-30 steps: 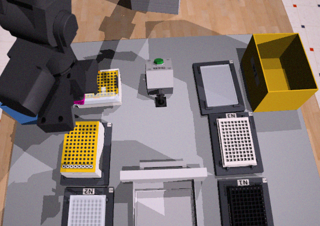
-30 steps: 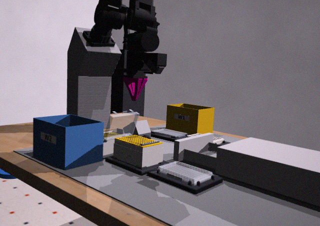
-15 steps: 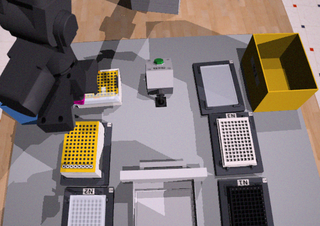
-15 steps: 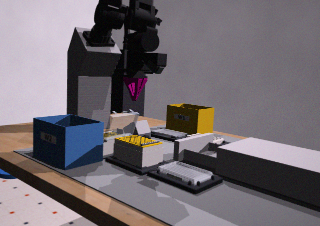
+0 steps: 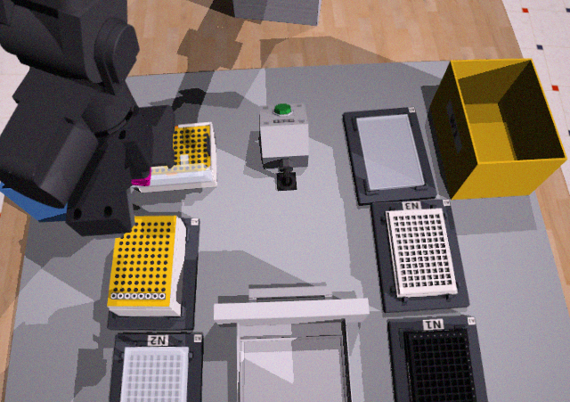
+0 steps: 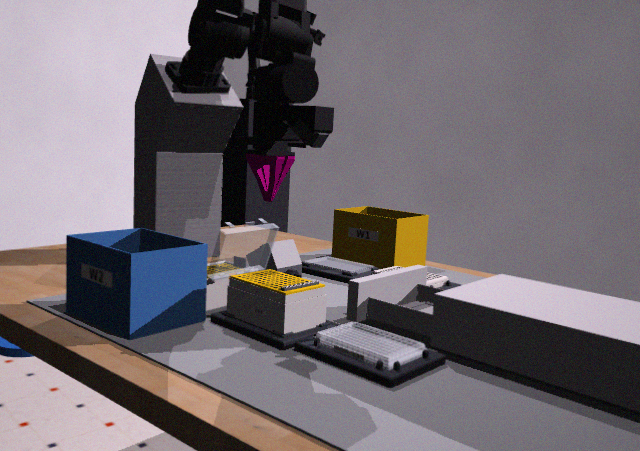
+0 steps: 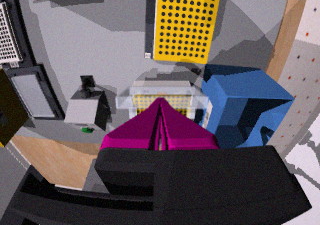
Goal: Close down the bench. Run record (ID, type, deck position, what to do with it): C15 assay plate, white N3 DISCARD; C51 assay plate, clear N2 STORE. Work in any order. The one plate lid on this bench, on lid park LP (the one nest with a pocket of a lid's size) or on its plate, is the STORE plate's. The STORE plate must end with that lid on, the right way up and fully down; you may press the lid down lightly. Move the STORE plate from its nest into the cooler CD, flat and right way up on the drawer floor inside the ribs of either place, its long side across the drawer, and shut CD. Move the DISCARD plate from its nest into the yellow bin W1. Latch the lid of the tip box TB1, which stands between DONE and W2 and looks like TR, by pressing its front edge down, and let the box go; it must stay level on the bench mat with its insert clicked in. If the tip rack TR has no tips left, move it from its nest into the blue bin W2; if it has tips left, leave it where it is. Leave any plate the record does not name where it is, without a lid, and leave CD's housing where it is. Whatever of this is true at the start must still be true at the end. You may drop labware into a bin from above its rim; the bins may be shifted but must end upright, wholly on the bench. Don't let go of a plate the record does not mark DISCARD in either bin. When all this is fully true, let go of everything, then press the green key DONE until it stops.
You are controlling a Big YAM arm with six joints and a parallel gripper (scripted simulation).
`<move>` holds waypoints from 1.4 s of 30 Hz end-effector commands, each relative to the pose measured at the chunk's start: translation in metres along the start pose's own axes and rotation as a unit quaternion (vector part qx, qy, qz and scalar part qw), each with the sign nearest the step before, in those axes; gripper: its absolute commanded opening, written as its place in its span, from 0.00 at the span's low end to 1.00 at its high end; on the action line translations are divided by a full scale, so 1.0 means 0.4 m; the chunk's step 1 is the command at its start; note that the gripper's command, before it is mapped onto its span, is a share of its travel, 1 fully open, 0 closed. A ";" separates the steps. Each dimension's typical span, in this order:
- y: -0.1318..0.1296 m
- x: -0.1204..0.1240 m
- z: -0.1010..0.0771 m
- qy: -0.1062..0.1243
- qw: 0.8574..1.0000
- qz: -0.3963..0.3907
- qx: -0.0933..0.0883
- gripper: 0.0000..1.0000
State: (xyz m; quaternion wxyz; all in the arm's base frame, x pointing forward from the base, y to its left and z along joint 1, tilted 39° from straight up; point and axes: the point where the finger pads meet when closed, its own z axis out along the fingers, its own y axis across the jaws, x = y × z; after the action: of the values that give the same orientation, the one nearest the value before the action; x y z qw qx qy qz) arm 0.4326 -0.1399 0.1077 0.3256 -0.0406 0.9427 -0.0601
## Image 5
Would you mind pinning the grey bench mat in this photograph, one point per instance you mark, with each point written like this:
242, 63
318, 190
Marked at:
253, 236

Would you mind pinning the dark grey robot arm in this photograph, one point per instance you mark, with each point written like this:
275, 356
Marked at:
48, 141

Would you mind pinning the yellow open-top bin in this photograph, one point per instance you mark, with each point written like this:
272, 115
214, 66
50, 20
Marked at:
495, 150

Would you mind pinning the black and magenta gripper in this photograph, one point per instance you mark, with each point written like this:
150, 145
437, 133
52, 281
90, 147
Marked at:
161, 122

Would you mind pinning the blue open-top bin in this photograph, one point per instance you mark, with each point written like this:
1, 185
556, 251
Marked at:
39, 211

